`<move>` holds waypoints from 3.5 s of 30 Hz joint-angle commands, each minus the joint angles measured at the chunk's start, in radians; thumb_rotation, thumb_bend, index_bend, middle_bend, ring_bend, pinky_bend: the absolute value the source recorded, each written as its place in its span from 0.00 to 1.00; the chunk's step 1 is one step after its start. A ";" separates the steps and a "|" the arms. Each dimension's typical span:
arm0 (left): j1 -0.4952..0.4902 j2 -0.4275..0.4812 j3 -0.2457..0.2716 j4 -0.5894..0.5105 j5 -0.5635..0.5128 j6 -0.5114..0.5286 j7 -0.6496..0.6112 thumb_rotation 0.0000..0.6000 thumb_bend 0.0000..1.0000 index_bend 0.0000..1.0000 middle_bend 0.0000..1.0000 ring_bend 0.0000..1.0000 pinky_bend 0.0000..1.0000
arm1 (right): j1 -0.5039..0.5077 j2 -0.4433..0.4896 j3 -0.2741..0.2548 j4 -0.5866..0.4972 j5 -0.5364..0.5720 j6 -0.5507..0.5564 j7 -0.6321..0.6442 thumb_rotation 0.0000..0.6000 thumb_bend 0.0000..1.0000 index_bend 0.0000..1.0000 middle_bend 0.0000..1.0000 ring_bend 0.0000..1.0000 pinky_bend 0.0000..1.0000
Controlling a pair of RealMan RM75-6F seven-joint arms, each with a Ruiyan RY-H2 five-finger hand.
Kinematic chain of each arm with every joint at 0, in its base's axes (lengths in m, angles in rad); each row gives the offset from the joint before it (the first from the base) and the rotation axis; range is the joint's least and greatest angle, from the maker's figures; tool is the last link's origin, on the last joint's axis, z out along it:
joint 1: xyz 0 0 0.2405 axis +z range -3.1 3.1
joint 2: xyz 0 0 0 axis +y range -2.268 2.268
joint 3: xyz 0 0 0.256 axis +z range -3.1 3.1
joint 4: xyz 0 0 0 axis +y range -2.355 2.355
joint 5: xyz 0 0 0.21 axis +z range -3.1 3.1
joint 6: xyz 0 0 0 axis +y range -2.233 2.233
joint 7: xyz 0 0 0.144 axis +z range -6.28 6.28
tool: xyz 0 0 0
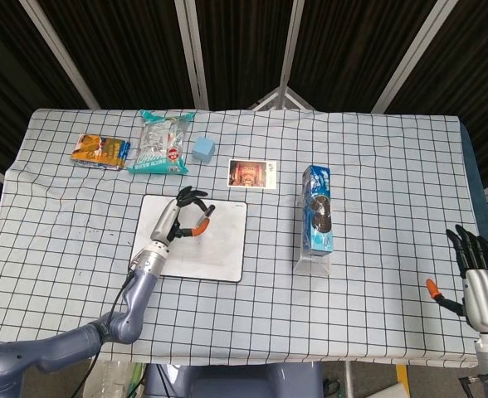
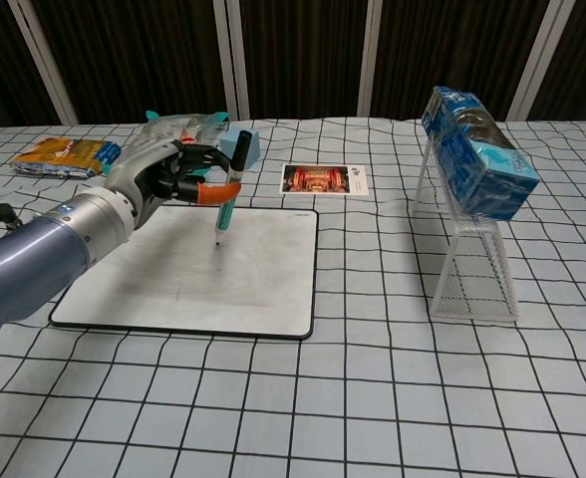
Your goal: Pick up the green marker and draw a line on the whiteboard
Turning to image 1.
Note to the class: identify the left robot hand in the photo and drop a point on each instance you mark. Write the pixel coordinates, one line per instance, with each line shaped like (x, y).
(167, 219)

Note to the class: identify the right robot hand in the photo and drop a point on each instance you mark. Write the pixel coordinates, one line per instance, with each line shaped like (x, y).
(484, 298)

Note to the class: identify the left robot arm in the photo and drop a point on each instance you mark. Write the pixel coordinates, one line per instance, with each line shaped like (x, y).
(136, 298)

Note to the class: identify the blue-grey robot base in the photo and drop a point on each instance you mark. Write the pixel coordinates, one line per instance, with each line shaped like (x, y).
(235, 381)

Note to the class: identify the white whiteboard with black rim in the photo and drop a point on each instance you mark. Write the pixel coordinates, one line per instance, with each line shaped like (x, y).
(219, 240)

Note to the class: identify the teal and silver snack bag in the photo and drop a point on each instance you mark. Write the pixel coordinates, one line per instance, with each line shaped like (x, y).
(161, 145)

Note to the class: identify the light blue cube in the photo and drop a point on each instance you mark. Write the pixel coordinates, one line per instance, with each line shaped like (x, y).
(203, 149)

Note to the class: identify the photo postcard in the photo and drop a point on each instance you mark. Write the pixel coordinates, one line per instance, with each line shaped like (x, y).
(250, 174)

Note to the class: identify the yellow snack packet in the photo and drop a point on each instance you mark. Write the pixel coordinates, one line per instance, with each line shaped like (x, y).
(101, 151)

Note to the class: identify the checked light blue tablecloth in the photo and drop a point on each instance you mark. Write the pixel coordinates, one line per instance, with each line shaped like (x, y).
(352, 298)

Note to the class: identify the blue cookie box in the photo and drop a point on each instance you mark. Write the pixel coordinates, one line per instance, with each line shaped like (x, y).
(318, 207)

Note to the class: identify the white screen frame post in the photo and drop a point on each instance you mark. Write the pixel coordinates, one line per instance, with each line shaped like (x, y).
(410, 58)
(289, 45)
(61, 54)
(192, 54)

